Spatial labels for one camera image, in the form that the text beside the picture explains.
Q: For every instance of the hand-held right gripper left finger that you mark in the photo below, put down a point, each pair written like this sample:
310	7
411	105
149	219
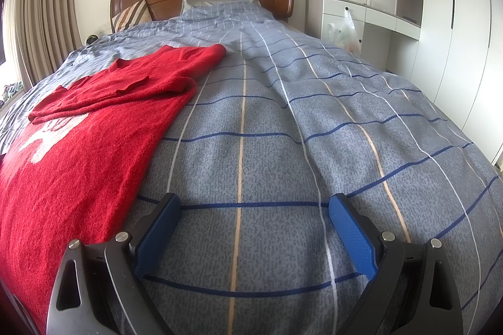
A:
159	236

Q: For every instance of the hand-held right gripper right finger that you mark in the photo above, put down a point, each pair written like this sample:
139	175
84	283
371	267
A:
349	233

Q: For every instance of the red knitted sweater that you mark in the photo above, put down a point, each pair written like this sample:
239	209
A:
78	170

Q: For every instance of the blue checked duvet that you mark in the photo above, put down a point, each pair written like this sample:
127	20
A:
275	123

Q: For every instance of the white plastic bag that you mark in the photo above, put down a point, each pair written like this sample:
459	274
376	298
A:
347	34

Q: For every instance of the small round bedside device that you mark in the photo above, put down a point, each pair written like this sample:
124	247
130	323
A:
91	39

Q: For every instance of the colourful clutter pile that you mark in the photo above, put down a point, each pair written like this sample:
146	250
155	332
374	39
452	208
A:
10	89

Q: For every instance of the white wardrobe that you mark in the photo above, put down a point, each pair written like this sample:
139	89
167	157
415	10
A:
452	44

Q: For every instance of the striped pillow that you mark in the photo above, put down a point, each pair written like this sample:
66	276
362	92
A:
131	17

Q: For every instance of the white built-in desk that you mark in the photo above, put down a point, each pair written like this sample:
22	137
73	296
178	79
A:
334	7

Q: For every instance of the grey-blue pillow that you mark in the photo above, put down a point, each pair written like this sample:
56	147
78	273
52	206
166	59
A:
196	3

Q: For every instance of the beige curtain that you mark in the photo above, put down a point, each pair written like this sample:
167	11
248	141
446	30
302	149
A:
43	5

